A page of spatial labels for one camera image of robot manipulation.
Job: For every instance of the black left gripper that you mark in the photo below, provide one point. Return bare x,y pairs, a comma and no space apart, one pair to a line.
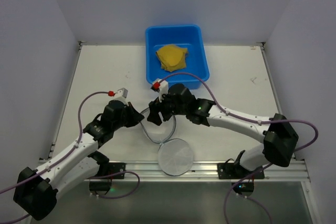
130,114

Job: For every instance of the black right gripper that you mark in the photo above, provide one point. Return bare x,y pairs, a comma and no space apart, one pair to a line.
159,109

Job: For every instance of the white mesh laundry bag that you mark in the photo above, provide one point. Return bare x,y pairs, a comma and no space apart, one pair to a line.
175,156

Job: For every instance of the yellow bra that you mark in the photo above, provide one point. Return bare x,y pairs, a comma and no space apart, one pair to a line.
172,57

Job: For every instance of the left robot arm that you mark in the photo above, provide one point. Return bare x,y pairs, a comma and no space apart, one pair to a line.
39,189

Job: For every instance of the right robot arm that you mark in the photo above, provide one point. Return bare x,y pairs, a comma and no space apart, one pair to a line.
276,137

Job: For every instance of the blue plastic bin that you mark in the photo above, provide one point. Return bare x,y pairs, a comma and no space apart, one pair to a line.
185,36

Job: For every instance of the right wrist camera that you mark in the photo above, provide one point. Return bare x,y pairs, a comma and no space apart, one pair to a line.
161,87

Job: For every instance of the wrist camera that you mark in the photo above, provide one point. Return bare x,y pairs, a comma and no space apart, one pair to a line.
120,95
161,87

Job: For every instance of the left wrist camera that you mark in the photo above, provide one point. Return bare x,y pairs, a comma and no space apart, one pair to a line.
120,95

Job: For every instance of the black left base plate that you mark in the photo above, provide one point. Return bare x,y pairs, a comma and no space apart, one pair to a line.
116,167

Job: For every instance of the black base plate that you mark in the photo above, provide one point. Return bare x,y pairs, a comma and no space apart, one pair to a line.
229,170
116,167

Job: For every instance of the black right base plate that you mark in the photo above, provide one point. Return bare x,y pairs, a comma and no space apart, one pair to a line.
229,170

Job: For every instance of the aluminium mounting rail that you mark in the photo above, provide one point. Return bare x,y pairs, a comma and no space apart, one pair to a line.
206,171

